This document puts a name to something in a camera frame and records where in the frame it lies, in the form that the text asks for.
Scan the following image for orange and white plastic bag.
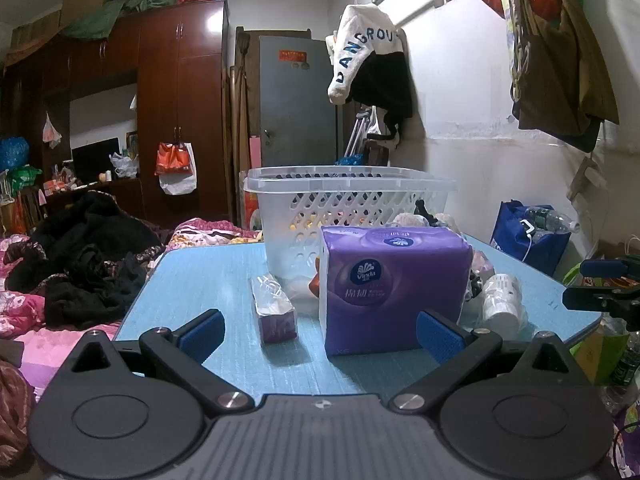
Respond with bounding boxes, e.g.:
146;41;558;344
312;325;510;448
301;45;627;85
154;142;196;196

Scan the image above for green plastic bag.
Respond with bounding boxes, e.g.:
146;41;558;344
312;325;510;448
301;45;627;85
9;166;44;192

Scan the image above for white crumpled plastic bag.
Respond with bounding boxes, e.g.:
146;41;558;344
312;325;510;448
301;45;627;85
109;152;140;179

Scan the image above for blue shopping bag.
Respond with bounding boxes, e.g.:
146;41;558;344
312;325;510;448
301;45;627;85
490;201;572;277

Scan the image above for brown wooden wardrobe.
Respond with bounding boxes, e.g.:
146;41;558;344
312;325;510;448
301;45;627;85
0;0;237;228

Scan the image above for green cardboard box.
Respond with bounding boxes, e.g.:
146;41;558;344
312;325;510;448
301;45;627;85
574;319;632;387

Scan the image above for brown striped cloth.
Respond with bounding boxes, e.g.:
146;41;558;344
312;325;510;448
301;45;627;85
0;359;37;467

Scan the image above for large purple tissue pack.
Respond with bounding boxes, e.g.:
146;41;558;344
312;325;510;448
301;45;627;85
318;225;474;358

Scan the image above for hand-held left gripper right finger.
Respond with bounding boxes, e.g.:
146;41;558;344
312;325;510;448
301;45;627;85
389;310;578;415

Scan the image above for dark plastic bottle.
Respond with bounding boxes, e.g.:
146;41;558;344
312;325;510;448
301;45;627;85
599;331;640;413

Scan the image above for small purple tissue packet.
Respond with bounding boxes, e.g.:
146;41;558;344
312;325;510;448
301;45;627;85
248;274;300;345

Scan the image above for olive brown hanging bag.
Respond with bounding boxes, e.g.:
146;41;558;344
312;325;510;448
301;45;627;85
514;0;621;154

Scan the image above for cardboard boxes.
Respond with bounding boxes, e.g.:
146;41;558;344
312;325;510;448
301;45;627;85
9;0;117;52

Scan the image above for clear plastic water bottle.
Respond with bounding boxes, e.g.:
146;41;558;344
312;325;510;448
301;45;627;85
522;205;581;235

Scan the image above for black hanging garment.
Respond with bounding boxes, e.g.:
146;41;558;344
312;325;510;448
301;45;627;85
350;51;415;135

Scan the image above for black monitor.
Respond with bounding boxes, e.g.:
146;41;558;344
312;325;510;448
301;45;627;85
71;137;121;184

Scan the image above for grey metal door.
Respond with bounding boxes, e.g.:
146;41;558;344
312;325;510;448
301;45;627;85
258;36;346;167

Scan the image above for blue plastic bag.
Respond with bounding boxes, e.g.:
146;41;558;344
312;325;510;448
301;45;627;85
0;137;30;172

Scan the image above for white plastic lattice basket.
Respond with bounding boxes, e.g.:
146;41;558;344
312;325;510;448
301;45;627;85
243;165;458;287

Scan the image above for white hanging bag with red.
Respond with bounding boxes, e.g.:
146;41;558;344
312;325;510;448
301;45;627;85
42;112;64;150

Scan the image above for wooden sticks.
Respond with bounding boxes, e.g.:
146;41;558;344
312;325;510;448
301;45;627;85
229;29;252;173

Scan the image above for stack of white cups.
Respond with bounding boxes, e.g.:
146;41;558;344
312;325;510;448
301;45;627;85
481;273;527;337

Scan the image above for green cloth bundle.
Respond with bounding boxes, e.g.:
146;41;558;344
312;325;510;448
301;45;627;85
62;0;187;42

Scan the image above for pile of black clothes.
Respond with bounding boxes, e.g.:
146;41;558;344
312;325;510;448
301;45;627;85
4;191;164;332

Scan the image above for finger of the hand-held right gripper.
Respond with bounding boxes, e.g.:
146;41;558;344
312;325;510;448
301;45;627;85
579;257;640;280
562;284;640;320

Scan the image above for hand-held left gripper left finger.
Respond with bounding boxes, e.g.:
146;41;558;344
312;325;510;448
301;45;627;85
64;309;255;416

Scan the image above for pink floral blanket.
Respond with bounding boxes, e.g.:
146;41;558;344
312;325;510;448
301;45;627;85
0;217;264;378

